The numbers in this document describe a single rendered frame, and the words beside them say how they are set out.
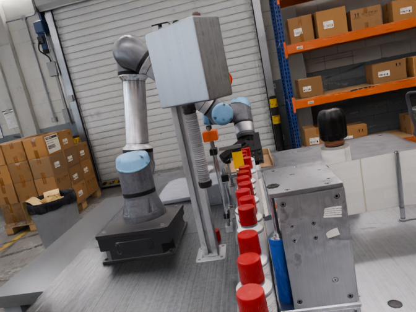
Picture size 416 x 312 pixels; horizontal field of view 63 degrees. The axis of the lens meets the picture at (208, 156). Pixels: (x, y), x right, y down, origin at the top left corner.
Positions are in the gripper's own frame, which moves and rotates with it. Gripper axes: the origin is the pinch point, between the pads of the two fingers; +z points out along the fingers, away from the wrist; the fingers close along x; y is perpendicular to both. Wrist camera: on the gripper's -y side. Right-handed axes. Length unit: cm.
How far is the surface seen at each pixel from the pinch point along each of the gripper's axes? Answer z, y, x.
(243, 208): 18, 0, -61
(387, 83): -163, 182, 288
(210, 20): -27, -1, -60
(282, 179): 15, 8, -68
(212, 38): -23, -1, -58
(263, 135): -158, 23, 378
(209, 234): 17.7, -12.9, -24.4
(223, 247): 21.5, -10.4, -17.0
